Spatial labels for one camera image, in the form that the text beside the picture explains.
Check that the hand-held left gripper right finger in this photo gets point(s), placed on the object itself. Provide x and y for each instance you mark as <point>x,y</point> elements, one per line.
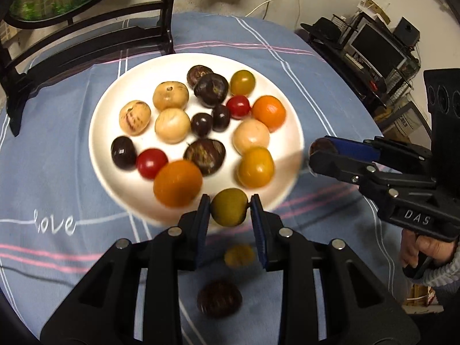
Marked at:
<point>259,233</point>

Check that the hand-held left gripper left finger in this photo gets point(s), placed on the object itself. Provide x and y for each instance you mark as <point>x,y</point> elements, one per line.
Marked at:
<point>202,230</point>

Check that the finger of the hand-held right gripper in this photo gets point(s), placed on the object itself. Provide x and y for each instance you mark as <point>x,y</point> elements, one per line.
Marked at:
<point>337,167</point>
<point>354,150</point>

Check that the dark brown water chestnut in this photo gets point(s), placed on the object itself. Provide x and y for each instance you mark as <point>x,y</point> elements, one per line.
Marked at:
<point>211,90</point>
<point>197,73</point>
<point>205,156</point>
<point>320,145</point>

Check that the orange tangerine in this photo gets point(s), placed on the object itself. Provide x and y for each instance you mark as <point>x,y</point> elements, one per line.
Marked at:
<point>178,183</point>
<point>268,113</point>

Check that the red cherry tomato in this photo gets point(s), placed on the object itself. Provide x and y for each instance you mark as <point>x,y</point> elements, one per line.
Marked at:
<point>151,163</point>
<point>238,107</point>

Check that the large beige longan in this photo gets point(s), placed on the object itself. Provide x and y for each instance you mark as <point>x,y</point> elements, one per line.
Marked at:
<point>251,136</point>

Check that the green tomato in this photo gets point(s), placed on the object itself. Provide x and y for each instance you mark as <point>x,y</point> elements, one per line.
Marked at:
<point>242,82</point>

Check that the spotted beige longan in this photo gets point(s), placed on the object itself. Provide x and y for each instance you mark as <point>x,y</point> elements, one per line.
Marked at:
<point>134,118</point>

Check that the white plate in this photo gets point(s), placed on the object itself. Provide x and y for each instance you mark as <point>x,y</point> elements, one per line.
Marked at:
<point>143,75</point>

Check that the person's right forearm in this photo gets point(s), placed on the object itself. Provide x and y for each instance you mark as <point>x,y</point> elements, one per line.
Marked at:
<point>445,273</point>

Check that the person's right hand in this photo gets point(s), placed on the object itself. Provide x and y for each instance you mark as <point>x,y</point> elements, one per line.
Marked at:
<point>431,249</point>

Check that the cardboard box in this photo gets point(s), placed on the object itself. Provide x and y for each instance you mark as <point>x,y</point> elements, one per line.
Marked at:
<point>402,122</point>

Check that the black computer desk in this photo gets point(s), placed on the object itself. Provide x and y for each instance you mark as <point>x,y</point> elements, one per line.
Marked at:
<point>345,68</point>

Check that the computer monitor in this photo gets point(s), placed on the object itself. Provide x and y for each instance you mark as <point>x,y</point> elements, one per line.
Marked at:
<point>377,48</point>

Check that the black hat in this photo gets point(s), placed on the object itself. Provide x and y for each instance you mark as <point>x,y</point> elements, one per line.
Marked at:
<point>323,27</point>

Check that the black speaker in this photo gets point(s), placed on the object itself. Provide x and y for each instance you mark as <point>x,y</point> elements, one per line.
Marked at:
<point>406,30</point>

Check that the blue plaid tablecloth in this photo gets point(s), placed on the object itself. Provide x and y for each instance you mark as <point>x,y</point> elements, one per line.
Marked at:
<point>72,187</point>

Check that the round goldfish screen on stand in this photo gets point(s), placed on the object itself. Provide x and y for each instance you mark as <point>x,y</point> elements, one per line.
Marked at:
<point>54,0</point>

